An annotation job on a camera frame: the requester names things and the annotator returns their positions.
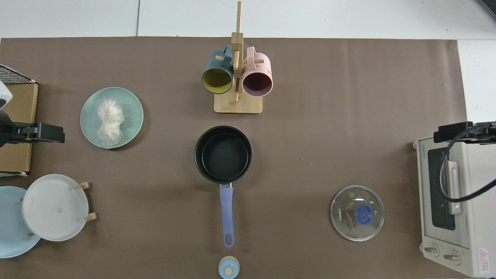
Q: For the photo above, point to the glass lid with blue knob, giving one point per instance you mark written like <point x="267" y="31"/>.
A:
<point x="348" y="221"/>

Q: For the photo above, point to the white plate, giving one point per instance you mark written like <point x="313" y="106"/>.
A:
<point x="54" y="209"/>

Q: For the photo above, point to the pale green plate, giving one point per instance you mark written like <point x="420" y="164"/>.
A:
<point x="133" y="112"/>

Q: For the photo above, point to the wooden plate rack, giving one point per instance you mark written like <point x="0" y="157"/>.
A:
<point x="92" y="216"/>

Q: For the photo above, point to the light blue plate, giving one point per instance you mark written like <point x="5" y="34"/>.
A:
<point x="11" y="232"/>

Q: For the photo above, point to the pale toaster oven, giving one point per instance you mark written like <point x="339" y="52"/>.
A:
<point x="476" y="217"/>

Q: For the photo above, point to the brown table cloth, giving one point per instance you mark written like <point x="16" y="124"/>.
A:
<point x="310" y="155"/>

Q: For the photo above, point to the dark grey corner panel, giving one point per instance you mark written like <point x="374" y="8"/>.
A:
<point x="491" y="6"/>

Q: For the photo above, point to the dark teal cup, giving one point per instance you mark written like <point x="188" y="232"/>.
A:
<point x="211" y="64"/>

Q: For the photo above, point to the wooden cup stand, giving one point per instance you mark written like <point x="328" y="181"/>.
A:
<point x="238" y="105"/>

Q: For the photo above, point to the pink ribbed cup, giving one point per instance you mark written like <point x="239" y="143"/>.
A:
<point x="261" y="64"/>

